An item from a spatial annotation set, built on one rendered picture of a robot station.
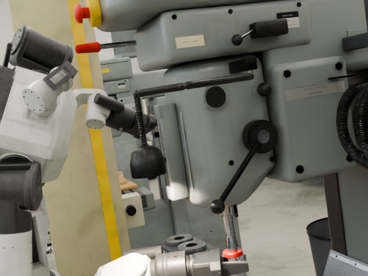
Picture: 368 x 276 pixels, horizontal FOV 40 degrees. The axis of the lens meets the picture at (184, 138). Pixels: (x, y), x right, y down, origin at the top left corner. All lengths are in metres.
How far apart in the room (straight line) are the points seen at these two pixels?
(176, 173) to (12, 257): 0.40
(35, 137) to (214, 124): 0.45
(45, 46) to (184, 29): 0.53
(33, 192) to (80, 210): 1.70
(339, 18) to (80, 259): 2.11
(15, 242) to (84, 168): 1.67
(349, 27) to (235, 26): 0.28
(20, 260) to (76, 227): 1.68
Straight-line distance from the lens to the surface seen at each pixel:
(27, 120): 1.26
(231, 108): 1.04
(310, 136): 1.11
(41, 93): 1.17
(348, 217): 1.43
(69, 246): 2.87
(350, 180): 1.38
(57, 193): 2.80
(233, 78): 0.94
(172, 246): 1.63
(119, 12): 0.98
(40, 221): 1.60
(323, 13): 1.16
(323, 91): 1.13
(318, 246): 3.08
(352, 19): 1.20
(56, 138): 1.25
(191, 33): 1.00
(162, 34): 0.99
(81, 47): 1.15
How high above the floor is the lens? 1.57
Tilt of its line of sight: 5 degrees down
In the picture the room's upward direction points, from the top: 9 degrees counter-clockwise
